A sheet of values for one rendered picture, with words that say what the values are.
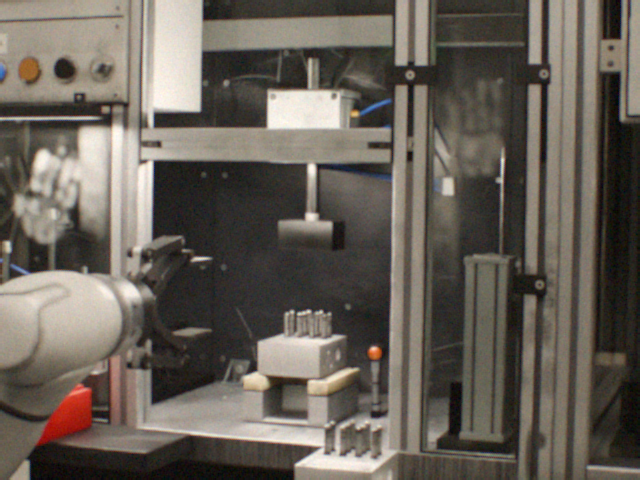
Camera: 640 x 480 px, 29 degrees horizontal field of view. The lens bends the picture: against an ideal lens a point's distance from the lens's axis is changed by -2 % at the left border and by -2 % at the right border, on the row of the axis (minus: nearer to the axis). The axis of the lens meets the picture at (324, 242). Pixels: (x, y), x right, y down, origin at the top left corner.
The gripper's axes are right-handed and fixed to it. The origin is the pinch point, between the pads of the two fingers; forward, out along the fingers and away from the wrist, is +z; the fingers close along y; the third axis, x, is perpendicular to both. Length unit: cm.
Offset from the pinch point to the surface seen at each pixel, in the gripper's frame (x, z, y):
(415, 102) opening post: -21.4, 21.4, 24.7
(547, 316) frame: -39.3, 21.5, -2.3
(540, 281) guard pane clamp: -38.4, 21.1, 2.2
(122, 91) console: 20.8, 20.4, 26.4
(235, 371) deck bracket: 21, 64, -19
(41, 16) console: 34, 20, 37
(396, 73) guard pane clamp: -18.8, 21.2, 28.5
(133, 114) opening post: 19.5, 21.4, 23.2
